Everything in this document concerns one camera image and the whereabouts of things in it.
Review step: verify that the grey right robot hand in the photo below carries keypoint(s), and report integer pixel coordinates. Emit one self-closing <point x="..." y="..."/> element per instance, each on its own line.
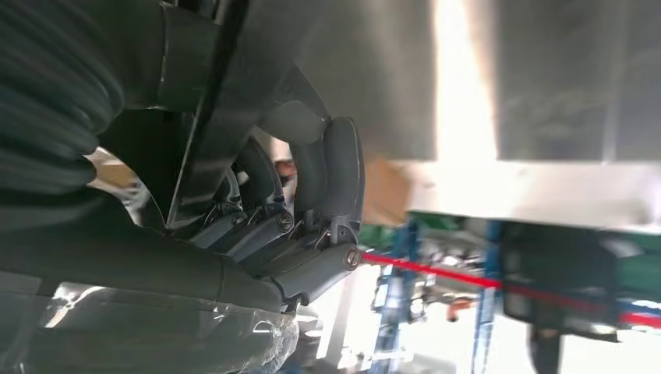
<point x="129" y="268"/>

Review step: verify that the blue metal shelf rack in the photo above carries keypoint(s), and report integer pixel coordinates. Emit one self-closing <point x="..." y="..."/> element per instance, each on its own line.
<point x="485" y="320"/>

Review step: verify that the steel workbench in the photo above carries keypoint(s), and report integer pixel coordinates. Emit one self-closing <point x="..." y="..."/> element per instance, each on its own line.
<point x="542" y="77"/>

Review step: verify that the brown cardboard box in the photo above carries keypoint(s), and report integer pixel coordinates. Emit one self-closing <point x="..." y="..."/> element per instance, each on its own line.
<point x="384" y="193"/>

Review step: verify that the red barrier belt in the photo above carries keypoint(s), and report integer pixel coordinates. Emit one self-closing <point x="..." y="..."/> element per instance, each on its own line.
<point x="439" y="271"/>

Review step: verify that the green plastic crate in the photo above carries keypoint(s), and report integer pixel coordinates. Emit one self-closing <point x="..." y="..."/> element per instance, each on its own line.
<point x="640" y="268"/>

